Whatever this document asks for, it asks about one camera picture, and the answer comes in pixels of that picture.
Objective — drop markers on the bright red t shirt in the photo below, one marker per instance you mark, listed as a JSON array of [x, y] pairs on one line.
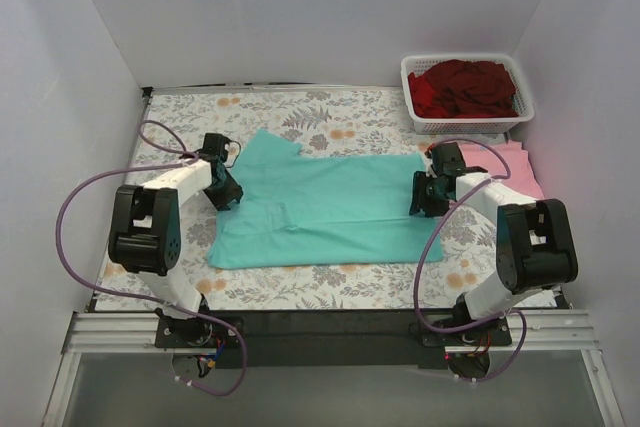
[[422, 95]]

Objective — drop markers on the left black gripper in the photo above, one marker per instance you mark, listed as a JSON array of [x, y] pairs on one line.
[[228, 191]]

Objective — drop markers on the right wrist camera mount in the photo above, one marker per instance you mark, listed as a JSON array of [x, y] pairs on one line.
[[447, 161]]

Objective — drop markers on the teal t shirt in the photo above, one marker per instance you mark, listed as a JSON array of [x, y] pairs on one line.
[[299, 210]]

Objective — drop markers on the floral table cloth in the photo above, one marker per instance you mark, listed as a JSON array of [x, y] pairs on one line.
[[326, 123]]

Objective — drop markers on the aluminium front rail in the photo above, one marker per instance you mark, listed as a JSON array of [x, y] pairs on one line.
[[119, 332]]

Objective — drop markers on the folded pink t shirt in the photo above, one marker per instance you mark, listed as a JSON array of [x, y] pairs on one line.
[[522, 179]]

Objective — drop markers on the dark red t shirt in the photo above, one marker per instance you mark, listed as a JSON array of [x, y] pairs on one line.
[[471, 89]]

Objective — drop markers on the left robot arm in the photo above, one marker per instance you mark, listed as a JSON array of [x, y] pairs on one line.
[[145, 234]]

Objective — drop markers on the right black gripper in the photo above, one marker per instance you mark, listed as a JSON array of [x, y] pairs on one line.
[[422, 193]]

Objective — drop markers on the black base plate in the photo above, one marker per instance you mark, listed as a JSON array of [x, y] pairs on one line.
[[315, 338]]

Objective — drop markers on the white plastic laundry basket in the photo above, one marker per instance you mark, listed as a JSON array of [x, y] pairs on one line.
[[522, 101]]

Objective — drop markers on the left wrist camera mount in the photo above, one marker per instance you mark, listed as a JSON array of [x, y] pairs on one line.
[[220, 149]]

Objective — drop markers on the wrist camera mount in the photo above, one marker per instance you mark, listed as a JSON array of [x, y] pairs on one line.
[[220, 149], [447, 161]]

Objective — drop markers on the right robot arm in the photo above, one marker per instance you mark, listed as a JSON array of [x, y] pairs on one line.
[[534, 244]]

